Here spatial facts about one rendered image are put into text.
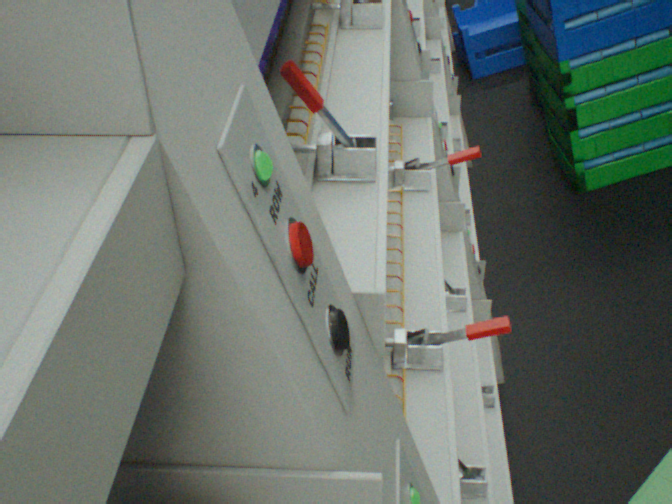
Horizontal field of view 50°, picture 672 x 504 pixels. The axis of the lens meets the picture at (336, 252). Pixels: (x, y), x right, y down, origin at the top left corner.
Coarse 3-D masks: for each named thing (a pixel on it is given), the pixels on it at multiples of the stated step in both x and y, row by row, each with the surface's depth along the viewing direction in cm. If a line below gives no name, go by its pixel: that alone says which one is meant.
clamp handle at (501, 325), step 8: (488, 320) 59; (496, 320) 58; (504, 320) 58; (464, 328) 59; (472, 328) 59; (480, 328) 58; (488, 328) 58; (496, 328) 58; (504, 328) 58; (424, 336) 59; (432, 336) 60; (440, 336) 60; (448, 336) 59; (456, 336) 59; (464, 336) 59; (472, 336) 58; (480, 336) 58; (488, 336) 58; (424, 344) 60; (432, 344) 59; (440, 344) 59
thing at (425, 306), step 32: (416, 96) 92; (416, 128) 92; (416, 192) 81; (416, 224) 76; (416, 256) 72; (416, 288) 68; (416, 320) 65; (448, 352) 62; (416, 384) 59; (448, 384) 59; (416, 416) 56; (448, 416) 56; (448, 448) 54; (448, 480) 52
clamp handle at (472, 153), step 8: (456, 152) 80; (464, 152) 79; (472, 152) 78; (440, 160) 80; (448, 160) 79; (456, 160) 79; (464, 160) 79; (416, 168) 80; (424, 168) 80; (432, 168) 80
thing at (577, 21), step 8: (624, 0) 136; (632, 0) 135; (640, 0) 134; (648, 0) 134; (656, 0) 136; (536, 8) 149; (600, 8) 137; (608, 8) 135; (616, 8) 135; (624, 8) 135; (632, 8) 136; (544, 16) 145; (576, 16) 137; (584, 16) 136; (592, 16) 135; (600, 16) 136; (608, 16) 137; (568, 24) 136; (576, 24) 136; (584, 24) 137
